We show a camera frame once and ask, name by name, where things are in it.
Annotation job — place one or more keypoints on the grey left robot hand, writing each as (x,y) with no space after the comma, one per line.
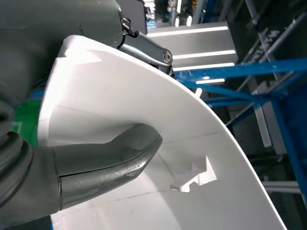
(60,38)

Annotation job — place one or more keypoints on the blue metal shelf rack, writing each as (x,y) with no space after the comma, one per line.
(240,70)

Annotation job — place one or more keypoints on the green plastic crate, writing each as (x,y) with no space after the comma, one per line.
(26,120)

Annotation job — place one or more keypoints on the ceiling light strip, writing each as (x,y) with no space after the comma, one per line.
(203,54)
(191,31)

